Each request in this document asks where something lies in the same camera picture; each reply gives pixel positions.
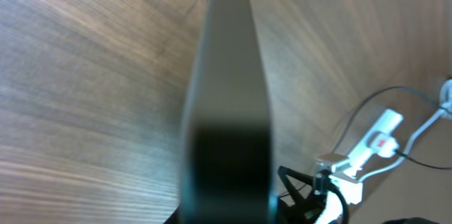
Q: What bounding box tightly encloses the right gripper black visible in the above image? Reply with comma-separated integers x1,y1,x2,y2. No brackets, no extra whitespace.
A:
277,165,349,224

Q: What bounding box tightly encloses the teal screen smartphone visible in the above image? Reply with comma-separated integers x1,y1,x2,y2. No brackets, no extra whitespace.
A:
179,0,277,223

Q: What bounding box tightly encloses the black USB charging cable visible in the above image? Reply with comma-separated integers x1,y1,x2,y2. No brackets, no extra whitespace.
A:
330,85,452,171

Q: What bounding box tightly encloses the white charger plug adapter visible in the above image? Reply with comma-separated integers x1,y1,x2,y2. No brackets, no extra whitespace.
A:
368,131,400,158

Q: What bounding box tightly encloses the white power strip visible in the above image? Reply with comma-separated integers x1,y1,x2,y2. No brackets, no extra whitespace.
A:
345,109,404,178

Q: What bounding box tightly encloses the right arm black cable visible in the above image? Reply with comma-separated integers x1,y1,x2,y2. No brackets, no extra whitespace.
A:
312,170,351,224

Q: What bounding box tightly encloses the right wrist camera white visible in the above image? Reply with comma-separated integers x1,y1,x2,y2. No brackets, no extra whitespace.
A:
313,153,363,224

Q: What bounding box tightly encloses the white power strip cord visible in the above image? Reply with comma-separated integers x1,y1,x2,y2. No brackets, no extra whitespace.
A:
358,78,452,183

